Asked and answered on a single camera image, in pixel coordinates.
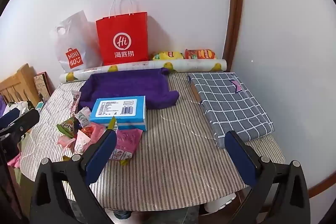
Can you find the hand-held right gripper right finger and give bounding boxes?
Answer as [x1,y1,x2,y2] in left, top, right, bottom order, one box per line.
[224,130,311,224]

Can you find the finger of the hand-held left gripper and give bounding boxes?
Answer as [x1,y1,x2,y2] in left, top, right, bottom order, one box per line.
[0,109,21,130]
[12,108,40,136]

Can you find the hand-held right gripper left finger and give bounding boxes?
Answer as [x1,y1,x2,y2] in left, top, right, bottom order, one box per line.
[29,130,117,224]

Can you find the white red snack packet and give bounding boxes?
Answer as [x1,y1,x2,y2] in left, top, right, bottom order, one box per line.
[57,90,143,165]

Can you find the black white patterned cloth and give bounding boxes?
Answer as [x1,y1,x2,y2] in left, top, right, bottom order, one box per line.
[5,100,34,119]

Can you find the patterned notebook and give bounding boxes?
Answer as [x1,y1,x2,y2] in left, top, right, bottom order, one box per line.
[33,72,52,104]

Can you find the pink cloth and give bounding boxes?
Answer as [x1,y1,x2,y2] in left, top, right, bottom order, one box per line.
[8,153,21,168]

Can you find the light blue box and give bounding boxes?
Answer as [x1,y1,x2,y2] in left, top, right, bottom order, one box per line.
[89,95,147,132]

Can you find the white plastic container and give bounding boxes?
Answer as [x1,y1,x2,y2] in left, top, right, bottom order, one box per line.
[203,194,237,214]

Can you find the grey checked folded cloth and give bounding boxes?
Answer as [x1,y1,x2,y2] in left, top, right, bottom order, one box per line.
[187,72,274,149]

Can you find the purple towel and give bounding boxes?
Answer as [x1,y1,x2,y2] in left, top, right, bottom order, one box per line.
[78,68,180,111]

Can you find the wooden baseboard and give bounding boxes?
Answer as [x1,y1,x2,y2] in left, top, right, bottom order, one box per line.
[308,174,330,199]

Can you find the white plastic shopping bag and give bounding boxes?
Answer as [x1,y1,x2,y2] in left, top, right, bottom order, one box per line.
[50,10,103,72]

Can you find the fruit print paper roll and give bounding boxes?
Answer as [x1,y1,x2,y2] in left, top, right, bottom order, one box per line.
[59,58,227,83]

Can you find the orange chips bag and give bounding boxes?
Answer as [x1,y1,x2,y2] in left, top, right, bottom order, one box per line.
[184,49,217,60]

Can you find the yellow chips bag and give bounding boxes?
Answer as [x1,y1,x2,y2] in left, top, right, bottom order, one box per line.
[152,51,184,61]

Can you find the red paper shopping bag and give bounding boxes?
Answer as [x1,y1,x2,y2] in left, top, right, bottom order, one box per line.
[96,0,149,66]

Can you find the wooden door frame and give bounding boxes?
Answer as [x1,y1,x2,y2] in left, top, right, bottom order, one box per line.
[223,0,245,72]

